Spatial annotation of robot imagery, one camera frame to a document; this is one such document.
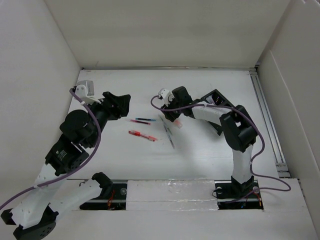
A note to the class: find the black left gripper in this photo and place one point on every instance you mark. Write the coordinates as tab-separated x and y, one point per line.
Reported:
117	106

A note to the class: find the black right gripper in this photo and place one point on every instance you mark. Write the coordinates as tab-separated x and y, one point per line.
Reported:
171	117

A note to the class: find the orange highlighter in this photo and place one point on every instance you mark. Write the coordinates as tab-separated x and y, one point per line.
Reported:
178	124

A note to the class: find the purple pink highlighter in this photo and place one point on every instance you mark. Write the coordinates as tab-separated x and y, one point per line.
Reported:
210	100

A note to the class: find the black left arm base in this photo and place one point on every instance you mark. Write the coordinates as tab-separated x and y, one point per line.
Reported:
113	196

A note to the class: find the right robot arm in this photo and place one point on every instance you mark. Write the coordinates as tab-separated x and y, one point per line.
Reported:
231	121

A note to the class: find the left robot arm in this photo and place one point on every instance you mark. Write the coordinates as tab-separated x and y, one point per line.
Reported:
37	214

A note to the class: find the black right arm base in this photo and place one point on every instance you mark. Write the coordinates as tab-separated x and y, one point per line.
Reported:
231	196

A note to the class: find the black desk organizer box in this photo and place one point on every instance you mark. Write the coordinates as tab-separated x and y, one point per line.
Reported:
219	100

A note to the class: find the blue ink refill pen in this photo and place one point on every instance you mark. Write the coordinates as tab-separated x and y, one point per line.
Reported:
146	119

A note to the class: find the pink ink refill pen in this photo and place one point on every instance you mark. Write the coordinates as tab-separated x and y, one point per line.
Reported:
139	122

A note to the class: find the red gel pen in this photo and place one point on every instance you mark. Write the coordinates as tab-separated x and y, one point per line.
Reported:
142	135

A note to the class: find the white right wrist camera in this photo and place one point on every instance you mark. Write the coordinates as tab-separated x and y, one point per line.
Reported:
166	95

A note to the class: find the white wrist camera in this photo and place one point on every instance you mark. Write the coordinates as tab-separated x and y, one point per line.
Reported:
85	91
166	95

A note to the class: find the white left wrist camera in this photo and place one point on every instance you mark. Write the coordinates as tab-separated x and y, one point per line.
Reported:
85	91

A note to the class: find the aluminium side rail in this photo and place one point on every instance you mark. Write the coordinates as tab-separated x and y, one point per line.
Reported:
280	162

